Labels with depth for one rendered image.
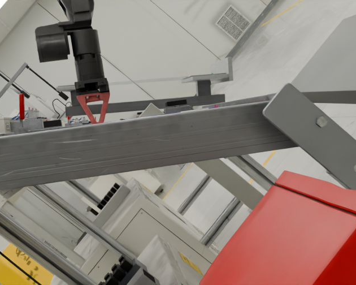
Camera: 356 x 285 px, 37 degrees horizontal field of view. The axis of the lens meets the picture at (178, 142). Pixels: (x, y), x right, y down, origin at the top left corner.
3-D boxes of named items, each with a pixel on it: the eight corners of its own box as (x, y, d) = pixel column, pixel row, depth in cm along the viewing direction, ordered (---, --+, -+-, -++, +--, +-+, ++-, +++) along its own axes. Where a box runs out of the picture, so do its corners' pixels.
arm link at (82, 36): (97, 22, 109) (95, 27, 115) (63, 26, 108) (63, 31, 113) (102, 56, 109) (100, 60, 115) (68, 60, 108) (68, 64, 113)
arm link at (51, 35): (87, -9, 107) (86, 5, 116) (29, -3, 105) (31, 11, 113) (96, 50, 107) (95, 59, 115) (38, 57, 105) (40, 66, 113)
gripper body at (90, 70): (75, 91, 106) (69, 54, 106) (78, 94, 116) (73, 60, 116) (108, 86, 107) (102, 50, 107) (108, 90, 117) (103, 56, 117)
